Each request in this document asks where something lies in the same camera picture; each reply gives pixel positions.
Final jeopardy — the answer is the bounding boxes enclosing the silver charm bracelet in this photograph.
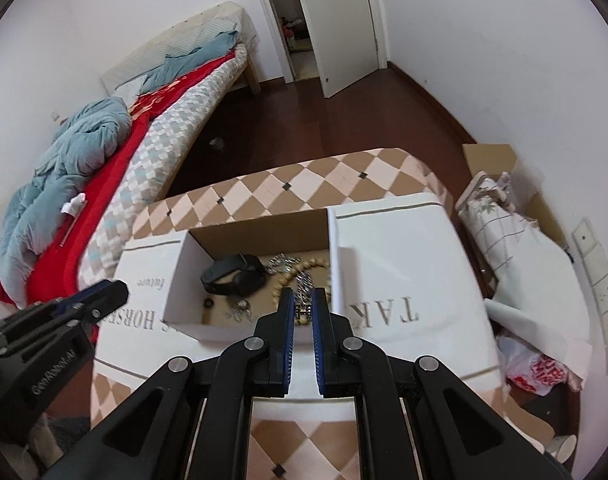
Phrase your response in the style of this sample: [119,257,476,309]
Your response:
[225,298,255,323]

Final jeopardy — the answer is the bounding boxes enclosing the black smart wristband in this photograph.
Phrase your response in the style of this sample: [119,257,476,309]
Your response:
[200,254,267,297]

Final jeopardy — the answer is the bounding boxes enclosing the chunky silver chain bracelet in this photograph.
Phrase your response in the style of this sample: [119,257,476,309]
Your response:
[292,266,316,322]

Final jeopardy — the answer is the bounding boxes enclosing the wooden bead bracelet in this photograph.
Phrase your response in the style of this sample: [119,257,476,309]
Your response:
[269,254,331,326]

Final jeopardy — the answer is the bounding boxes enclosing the red blanket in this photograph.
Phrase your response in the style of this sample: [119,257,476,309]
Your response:
[0,48,246,308]

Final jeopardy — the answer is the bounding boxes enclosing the brown checkered table cover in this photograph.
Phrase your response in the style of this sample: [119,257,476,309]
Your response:
[78,148,453,479]

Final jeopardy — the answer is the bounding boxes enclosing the red and white plastic bag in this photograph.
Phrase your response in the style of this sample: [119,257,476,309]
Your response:
[496,333,569,396]

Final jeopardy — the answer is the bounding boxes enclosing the white cup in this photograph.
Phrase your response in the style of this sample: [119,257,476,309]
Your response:
[546,434,577,464]

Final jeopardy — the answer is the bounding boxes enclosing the open cardboard box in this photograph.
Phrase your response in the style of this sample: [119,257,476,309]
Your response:
[161,208,342,344]

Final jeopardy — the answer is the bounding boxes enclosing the white printed cloth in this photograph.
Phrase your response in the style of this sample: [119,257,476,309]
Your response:
[91,190,503,421]

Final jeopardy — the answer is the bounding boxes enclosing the white paper tag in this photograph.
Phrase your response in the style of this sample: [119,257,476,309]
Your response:
[61,193,87,218]

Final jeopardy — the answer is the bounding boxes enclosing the white grid-pattern bedding bundle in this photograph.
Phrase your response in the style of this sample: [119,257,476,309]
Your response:
[456,171,592,391]

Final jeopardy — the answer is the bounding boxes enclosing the bed with checkered mattress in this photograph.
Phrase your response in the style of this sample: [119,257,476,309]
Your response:
[68,1,256,289]

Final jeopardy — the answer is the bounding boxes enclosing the blue-grey quilt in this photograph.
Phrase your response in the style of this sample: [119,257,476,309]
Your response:
[0,96,132,309]

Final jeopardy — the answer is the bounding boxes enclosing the brown cardboard box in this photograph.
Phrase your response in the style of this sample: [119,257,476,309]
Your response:
[462,144,569,250]

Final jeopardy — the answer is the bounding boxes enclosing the white door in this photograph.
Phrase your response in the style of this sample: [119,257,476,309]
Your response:
[300,0,379,98]

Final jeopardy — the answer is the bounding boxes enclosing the thin silver necklace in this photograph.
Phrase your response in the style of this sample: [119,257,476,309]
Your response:
[262,252,301,276]

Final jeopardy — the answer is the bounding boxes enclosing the white wall socket strip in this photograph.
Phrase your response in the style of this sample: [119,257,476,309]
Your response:
[572,218,608,374]

